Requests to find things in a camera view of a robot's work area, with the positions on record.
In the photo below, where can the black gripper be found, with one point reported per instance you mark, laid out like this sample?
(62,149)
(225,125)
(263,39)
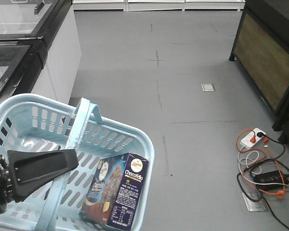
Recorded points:
(22,173)

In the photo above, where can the near right floor plate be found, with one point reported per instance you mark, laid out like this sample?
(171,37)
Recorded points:
(252,206)

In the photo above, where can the dark blue cookie box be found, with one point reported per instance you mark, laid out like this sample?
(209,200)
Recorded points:
(114,193)

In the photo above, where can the light blue plastic basket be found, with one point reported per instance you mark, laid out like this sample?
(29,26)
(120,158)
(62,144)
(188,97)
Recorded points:
(33,123)

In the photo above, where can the white power strip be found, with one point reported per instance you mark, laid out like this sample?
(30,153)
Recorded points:
(251,139)

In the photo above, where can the dark wooden display stand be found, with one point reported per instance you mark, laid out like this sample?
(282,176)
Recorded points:
(262,47)

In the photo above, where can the white chest freezer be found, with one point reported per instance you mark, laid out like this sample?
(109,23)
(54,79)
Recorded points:
(24,69)
(52,22)

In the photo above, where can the black power adapter brick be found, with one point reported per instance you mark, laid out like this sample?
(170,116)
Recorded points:
(271,178)

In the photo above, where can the far white chest freezer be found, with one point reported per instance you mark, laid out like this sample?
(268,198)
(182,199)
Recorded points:
(52,22)

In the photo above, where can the metal floor outlet plate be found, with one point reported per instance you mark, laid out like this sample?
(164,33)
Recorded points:
(207,87)

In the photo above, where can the near white chest freezer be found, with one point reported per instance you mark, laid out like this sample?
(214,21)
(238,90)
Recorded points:
(24,69)

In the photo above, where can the white shelf base row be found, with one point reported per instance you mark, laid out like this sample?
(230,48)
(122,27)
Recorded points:
(158,5)

